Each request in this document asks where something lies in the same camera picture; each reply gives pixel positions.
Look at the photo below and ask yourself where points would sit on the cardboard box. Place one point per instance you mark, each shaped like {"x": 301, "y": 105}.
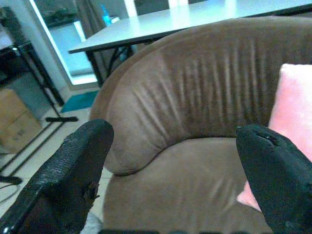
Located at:
{"x": 14, "y": 122}

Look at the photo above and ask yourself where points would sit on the blue bottle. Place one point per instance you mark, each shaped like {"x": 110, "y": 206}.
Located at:
{"x": 106, "y": 14}

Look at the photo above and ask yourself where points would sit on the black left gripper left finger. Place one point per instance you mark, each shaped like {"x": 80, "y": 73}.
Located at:
{"x": 65, "y": 175}

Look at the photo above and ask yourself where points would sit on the pink plush pillow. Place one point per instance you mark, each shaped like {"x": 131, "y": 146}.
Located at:
{"x": 292, "y": 117}

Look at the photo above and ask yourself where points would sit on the white table with black legs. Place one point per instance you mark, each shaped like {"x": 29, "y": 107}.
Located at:
{"x": 175, "y": 22}

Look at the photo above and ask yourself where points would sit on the black metal rack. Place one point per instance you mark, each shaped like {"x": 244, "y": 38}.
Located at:
{"x": 26, "y": 73}

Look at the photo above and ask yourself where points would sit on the dark chair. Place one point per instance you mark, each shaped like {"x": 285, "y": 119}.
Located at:
{"x": 151, "y": 6}

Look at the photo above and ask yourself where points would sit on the brown suede sofa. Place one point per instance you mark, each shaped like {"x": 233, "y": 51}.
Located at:
{"x": 195, "y": 117}

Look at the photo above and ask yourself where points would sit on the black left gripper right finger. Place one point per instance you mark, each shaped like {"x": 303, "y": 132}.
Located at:
{"x": 275, "y": 175}

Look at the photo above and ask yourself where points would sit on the teal floor mat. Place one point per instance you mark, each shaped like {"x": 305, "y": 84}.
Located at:
{"x": 78, "y": 101}

